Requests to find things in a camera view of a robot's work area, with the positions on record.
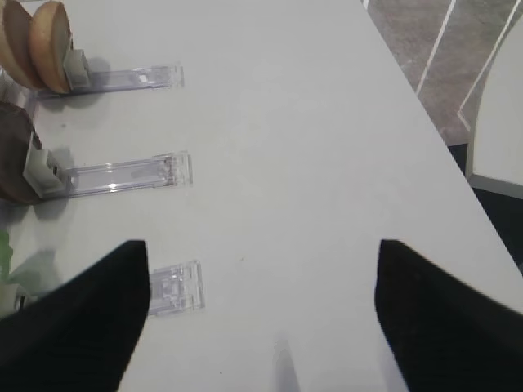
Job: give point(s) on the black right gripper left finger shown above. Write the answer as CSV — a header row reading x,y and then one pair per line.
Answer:
x,y
81,336

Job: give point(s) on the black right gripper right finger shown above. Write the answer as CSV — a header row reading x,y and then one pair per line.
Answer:
x,y
444,335

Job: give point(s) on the green lettuce on right holder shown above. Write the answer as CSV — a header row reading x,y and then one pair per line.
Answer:
x,y
9,275

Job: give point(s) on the brown meat patty outer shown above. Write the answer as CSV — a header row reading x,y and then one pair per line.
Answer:
x,y
16,131

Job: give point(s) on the white pusher block right patty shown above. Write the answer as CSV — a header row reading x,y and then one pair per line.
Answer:
x,y
43,173

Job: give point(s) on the white chair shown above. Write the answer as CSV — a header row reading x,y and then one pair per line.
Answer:
x,y
494,156

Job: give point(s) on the white pusher block right bun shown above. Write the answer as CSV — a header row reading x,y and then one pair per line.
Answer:
x,y
76,69

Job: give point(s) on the bun half right holder outer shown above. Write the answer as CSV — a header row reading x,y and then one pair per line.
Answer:
x,y
49,40

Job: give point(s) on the bun half holder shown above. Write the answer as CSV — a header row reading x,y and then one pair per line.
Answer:
x,y
49,40
15,55

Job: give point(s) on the bun half right holder inner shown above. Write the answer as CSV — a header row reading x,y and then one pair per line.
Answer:
x,y
15,55

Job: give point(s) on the clear holder rail right lettuce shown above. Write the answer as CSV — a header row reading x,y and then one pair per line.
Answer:
x,y
175,289

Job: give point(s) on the clear holder rail right patty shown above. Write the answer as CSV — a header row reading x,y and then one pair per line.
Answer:
x,y
173,169

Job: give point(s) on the clear holder rail right bun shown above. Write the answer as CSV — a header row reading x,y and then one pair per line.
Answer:
x,y
161,76

